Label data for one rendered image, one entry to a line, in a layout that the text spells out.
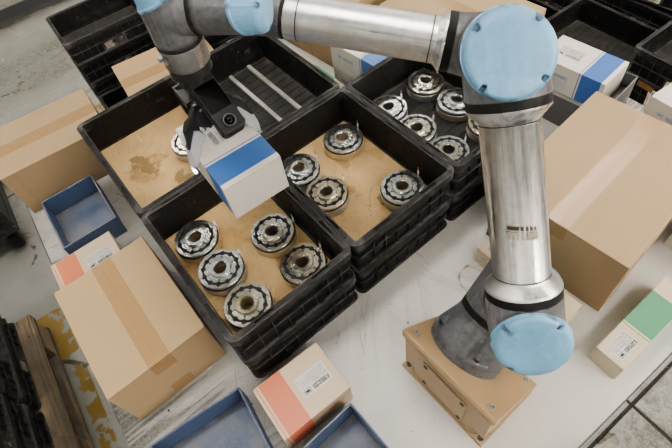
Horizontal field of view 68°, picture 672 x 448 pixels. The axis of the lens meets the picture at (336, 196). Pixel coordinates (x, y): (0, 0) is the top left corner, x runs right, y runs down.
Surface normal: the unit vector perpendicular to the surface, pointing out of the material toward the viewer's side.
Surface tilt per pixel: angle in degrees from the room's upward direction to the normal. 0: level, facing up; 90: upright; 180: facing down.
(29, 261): 0
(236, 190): 90
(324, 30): 74
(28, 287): 0
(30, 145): 0
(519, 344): 62
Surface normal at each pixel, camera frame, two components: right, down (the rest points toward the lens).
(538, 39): -0.24, 0.18
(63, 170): 0.56, 0.62
